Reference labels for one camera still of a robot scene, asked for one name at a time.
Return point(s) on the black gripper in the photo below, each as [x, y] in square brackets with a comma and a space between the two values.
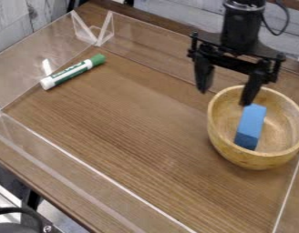
[209, 54]

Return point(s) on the blue rectangular block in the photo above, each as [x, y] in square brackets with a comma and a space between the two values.
[251, 126]

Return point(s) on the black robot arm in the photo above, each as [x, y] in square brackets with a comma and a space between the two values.
[244, 20]

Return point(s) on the brown wooden bowl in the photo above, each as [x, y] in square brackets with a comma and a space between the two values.
[279, 145]

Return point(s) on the green and white marker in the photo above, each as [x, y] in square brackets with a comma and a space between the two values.
[71, 72]

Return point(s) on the black table leg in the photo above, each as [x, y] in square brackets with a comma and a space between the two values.
[34, 200]

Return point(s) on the clear acrylic tray wall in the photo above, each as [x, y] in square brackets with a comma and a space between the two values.
[113, 144]

